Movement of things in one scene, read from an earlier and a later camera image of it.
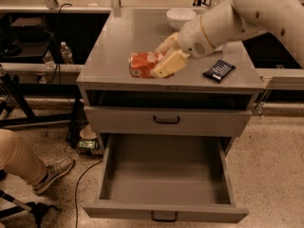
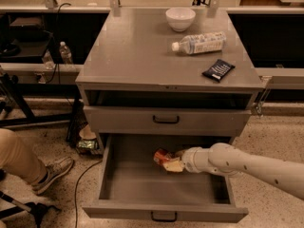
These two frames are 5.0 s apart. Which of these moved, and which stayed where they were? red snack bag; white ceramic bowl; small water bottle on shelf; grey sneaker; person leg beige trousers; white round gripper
Moved: red snack bag; white round gripper
Stayed: person leg beige trousers; white ceramic bowl; grey sneaker; small water bottle on shelf
